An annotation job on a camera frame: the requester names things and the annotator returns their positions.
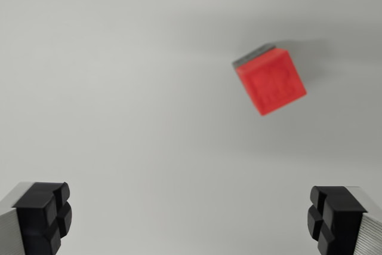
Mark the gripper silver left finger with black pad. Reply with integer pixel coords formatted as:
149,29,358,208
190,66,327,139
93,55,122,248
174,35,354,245
0,181,73,255

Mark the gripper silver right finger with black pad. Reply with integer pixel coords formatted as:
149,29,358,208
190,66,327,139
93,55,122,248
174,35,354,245
307,185,382,255

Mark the red embossed cube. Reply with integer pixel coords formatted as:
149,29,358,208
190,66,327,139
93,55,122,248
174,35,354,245
235,48,307,117

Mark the grey embossed cube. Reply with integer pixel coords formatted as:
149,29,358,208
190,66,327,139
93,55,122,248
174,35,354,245
232,43,277,67

